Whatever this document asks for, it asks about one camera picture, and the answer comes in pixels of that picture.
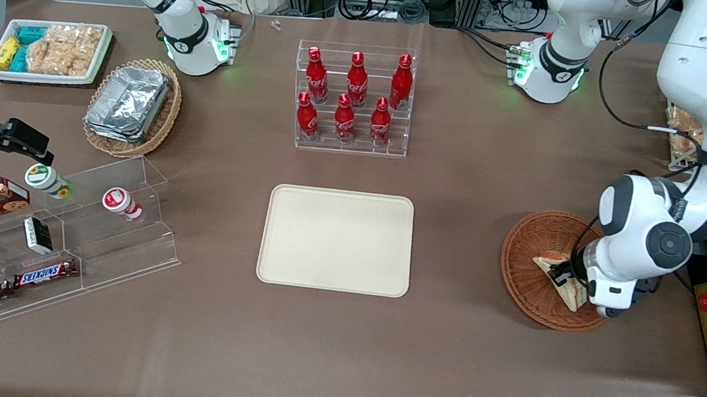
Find triangle sandwich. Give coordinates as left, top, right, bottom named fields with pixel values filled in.
left=528, top=249, right=594, bottom=314

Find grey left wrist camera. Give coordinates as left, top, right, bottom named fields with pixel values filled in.
left=592, top=300, right=626, bottom=321

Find rice cracker pack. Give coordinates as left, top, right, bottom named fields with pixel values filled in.
left=45, top=22, right=104, bottom=79
left=25, top=32, right=71, bottom=77

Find cream rectangular tray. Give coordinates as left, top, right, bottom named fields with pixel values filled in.
left=255, top=181, right=419, bottom=300

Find bagged cracker snack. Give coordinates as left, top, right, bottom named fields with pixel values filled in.
left=663, top=105, right=707, bottom=158

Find teal snack packet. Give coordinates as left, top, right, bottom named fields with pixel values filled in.
left=15, top=24, right=48, bottom=48
left=9, top=45, right=30, bottom=73

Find black coiled cable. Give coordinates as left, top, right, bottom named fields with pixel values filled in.
left=336, top=0, right=380, bottom=23

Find red cola bottle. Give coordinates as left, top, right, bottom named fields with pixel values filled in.
left=343, top=50, right=372, bottom=109
left=368, top=97, right=395, bottom=148
left=388, top=52, right=417, bottom=112
left=293, top=91, right=324, bottom=142
left=302, top=46, right=333, bottom=104
left=331, top=93, right=360, bottom=144

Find small black box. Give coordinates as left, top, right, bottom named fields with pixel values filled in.
left=20, top=216, right=57, bottom=256

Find white plastic snack tray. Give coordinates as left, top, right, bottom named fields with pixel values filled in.
left=0, top=13, right=115, bottom=93

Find stack of foil trays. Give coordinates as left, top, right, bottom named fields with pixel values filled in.
left=82, top=62, right=172, bottom=148

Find yellow snack packet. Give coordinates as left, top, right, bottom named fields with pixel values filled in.
left=0, top=35, right=22, bottom=71

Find red label yogurt bottle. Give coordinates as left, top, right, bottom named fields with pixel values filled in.
left=100, top=186, right=147, bottom=223

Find clear acrylic step stand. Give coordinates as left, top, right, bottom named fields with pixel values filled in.
left=0, top=140, right=193, bottom=355

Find black base cable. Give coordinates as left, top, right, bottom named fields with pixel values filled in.
left=184, top=0, right=261, bottom=48

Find brown round wicker basket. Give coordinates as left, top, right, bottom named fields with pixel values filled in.
left=493, top=205, right=621, bottom=337

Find tan oval wicker basket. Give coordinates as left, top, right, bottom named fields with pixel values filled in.
left=79, top=52, right=187, bottom=164

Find green label yogurt bottle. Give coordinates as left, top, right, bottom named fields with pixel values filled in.
left=22, top=162, right=76, bottom=201

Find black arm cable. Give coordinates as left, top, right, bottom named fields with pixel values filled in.
left=587, top=24, right=707, bottom=193

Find clear acrylic bottle rack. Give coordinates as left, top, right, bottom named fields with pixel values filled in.
left=286, top=36, right=419, bottom=161

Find black base cables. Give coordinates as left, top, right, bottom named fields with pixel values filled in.
left=454, top=25, right=527, bottom=70

